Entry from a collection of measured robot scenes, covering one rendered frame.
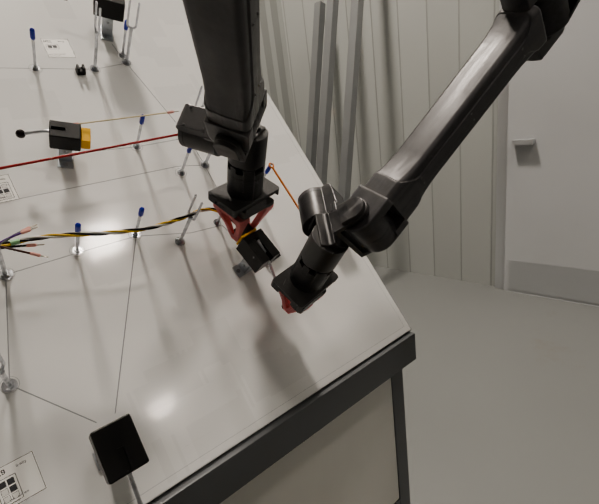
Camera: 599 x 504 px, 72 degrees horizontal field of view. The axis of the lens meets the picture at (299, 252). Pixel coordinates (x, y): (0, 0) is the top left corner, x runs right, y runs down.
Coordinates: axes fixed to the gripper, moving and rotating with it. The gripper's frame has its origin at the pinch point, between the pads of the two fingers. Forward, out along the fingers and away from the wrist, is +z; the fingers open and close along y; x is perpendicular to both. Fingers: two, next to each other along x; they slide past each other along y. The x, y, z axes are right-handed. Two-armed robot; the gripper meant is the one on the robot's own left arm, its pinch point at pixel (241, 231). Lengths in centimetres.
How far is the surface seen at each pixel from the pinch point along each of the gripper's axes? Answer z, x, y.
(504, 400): 116, 71, -105
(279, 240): 8.0, 0.7, -10.4
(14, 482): 10.2, 7.4, 44.1
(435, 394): 127, 47, -92
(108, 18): -19, -49, -8
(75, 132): -11.4, -25.7, 13.2
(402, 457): 52, 44, -15
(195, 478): 16.2, 21.2, 28.0
